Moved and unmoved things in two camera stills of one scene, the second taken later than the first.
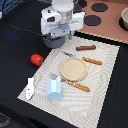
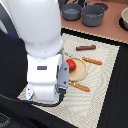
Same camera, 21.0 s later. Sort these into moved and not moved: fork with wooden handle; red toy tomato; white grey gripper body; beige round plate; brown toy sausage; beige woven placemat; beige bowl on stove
Moved: white grey gripper body; red toy tomato
Not moved: brown toy sausage; fork with wooden handle; beige bowl on stove; beige round plate; beige woven placemat
